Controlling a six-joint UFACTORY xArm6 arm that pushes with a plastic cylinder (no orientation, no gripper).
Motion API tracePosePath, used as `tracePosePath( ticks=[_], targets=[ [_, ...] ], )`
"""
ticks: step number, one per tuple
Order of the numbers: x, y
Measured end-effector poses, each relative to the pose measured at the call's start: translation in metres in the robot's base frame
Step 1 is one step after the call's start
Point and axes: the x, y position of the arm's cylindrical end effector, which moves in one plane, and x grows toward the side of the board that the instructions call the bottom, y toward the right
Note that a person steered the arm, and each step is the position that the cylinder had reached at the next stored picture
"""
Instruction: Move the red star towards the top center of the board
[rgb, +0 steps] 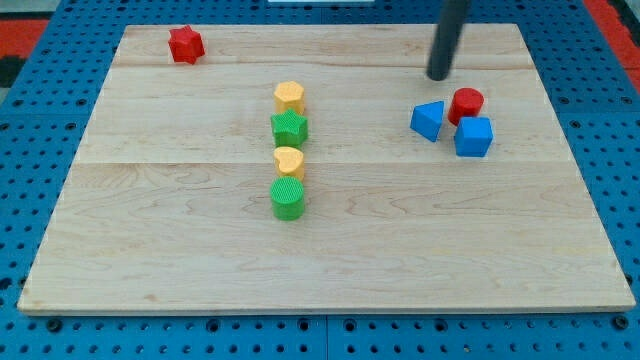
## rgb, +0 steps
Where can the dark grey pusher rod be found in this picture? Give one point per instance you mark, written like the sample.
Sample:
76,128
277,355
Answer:
452,19

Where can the green star block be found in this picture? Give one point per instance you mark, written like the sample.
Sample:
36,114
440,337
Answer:
289,129

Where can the red star block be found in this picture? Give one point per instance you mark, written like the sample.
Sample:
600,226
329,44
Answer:
186,45

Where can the wooden board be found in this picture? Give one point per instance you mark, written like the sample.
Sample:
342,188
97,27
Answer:
166,209

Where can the red cylinder block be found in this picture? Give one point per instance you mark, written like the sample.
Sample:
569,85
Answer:
466,102

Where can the blue triangle block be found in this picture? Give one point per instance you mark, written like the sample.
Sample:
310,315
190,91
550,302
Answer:
426,119

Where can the blue cube block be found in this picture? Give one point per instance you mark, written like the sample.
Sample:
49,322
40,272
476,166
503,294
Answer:
473,136

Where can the yellow hexagon block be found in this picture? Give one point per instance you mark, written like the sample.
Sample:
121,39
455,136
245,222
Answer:
289,95

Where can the yellow heart block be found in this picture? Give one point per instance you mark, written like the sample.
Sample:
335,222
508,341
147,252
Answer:
289,161

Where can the green cylinder block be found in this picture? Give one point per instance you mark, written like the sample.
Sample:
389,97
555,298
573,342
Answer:
287,198

